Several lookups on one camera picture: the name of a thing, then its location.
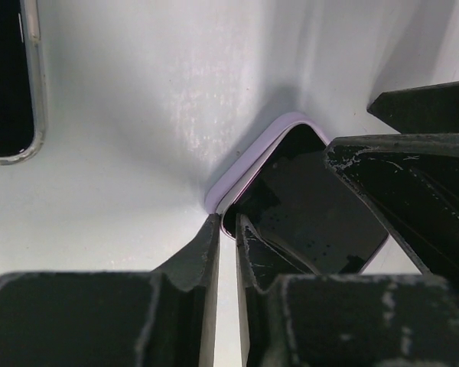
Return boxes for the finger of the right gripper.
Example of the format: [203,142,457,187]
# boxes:
[367,81,459,134]
[324,134,459,293]

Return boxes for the black screen phone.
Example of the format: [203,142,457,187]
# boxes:
[0,0,34,157]
[223,124,389,274]

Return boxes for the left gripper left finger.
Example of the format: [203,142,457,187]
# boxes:
[151,214,220,366]

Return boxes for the clear phone case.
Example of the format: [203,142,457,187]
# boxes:
[0,1,47,165]

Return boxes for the purple phone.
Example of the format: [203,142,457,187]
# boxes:
[205,112,388,274]

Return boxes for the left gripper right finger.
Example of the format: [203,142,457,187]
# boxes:
[236,214,313,366]

